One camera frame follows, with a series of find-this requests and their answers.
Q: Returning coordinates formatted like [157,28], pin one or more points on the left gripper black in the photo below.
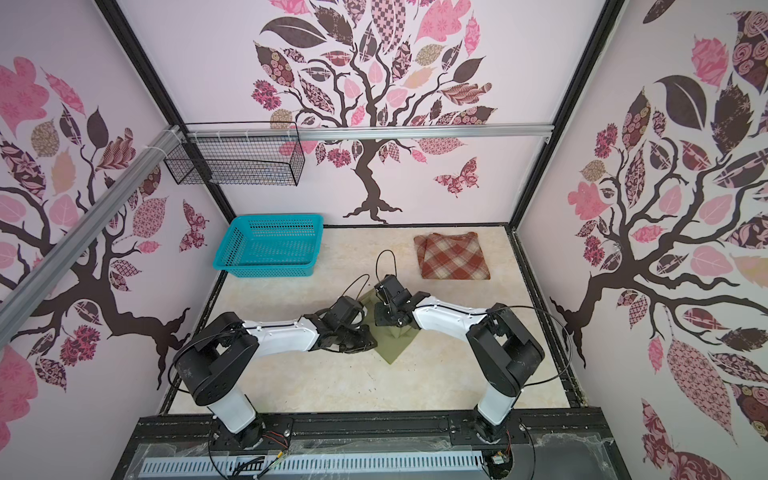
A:
[364,344]

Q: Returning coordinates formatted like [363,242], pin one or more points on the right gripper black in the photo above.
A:
[380,320]

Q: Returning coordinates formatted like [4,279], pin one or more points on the olive green skirt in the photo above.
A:
[391,340]

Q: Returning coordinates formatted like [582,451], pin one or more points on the red plaid skirt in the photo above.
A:
[451,257]

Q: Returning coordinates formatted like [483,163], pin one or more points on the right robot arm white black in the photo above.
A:
[505,350]

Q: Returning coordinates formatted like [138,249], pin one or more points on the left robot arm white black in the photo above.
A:
[212,362]

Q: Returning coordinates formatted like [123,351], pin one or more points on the teal plastic basket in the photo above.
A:
[271,246]

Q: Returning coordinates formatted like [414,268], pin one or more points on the white slotted cable duct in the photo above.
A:
[418,465]

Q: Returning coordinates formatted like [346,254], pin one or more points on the aluminium rail back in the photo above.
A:
[374,133]

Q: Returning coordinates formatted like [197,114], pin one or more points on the aluminium rail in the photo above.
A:
[374,133]
[20,304]

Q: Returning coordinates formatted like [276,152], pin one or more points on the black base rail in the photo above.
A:
[538,443]

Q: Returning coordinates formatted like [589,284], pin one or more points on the black wire basket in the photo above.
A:
[258,153]

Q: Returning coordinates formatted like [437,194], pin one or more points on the aluminium rail left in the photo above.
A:
[20,304]

